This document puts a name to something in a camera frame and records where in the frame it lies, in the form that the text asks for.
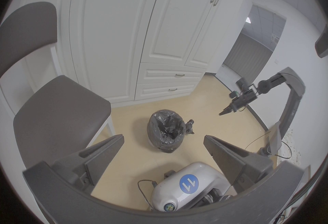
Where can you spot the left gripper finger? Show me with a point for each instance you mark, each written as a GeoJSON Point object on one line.
{"type": "Point", "coordinates": [102, 156]}

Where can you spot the black plastic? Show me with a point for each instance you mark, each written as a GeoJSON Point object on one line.
{"type": "Point", "coordinates": [189, 127]}

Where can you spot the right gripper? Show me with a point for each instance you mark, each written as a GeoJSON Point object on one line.
{"type": "Point", "coordinates": [243, 100]}

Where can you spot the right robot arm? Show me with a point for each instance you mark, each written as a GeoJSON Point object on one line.
{"type": "Point", "coordinates": [294, 90]}

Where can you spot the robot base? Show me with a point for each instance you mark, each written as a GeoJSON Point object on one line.
{"type": "Point", "coordinates": [199, 184]}

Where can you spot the white chair with grey seat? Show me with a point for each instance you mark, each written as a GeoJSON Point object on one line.
{"type": "Point", "coordinates": [59, 115]}

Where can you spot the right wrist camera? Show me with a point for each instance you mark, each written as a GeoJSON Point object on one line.
{"type": "Point", "coordinates": [234, 94]}

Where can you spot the black plastic bag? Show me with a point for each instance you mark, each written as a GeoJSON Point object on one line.
{"type": "Point", "coordinates": [156, 125]}

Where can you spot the white wardrobe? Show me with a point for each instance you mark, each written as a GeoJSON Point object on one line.
{"type": "Point", "coordinates": [115, 26]}

